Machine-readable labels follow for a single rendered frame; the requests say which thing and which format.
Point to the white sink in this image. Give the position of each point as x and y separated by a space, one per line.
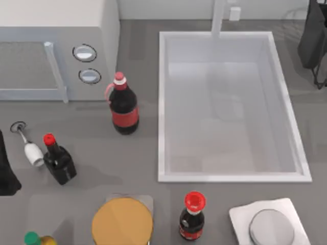
230 114

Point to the small grey microwave knob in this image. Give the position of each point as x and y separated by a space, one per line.
89 76

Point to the small dark bottle red cap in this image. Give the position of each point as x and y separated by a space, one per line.
192 219

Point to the large grey microwave knob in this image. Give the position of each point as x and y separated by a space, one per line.
84 53

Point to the round orange wooden board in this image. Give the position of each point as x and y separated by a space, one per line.
122 222

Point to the pale microwave oven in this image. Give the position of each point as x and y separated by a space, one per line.
107 30

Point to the black square bottle red cap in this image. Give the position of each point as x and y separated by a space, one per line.
60 164

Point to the tall white tap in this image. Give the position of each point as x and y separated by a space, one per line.
218 18

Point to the small white tap lever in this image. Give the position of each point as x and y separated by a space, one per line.
234 13

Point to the white wine glass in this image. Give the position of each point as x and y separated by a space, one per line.
33 153

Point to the white kitchen scale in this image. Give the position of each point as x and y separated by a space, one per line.
270 224

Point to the microwave oven door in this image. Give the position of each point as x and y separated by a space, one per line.
23 66

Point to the yellow bottle green cap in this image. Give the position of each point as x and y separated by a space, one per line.
38 240

